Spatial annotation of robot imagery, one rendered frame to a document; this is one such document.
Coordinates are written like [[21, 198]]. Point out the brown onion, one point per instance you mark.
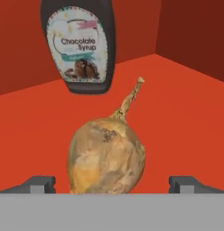
[[107, 156]]

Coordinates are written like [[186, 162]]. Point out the red cabinet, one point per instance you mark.
[[183, 99]]

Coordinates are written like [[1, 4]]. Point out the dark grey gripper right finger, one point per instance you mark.
[[184, 184]]

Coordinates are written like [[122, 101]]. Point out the chocolate syrup bottle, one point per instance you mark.
[[79, 45]]

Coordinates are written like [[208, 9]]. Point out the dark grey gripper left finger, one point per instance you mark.
[[38, 183]]

